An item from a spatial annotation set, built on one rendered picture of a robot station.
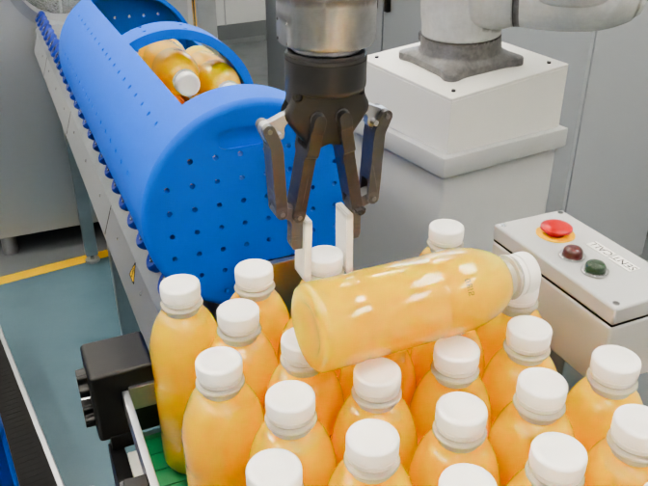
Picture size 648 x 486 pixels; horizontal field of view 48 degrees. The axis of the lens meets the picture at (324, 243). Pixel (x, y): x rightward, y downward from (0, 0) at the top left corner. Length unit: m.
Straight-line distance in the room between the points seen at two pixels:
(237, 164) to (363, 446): 0.46
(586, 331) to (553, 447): 0.27
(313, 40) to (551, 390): 0.34
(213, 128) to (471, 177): 0.67
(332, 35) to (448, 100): 0.72
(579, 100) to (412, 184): 1.14
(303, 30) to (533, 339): 0.33
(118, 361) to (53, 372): 1.72
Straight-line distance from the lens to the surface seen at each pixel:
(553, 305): 0.84
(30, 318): 2.85
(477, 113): 1.39
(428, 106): 1.38
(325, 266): 0.75
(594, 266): 0.81
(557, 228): 0.88
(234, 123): 0.88
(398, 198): 1.51
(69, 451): 2.26
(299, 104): 0.68
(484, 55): 1.45
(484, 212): 1.49
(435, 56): 1.45
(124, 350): 0.85
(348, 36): 0.64
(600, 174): 2.71
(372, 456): 0.54
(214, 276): 0.96
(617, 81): 2.61
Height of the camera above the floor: 1.49
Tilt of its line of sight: 28 degrees down
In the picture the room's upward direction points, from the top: straight up
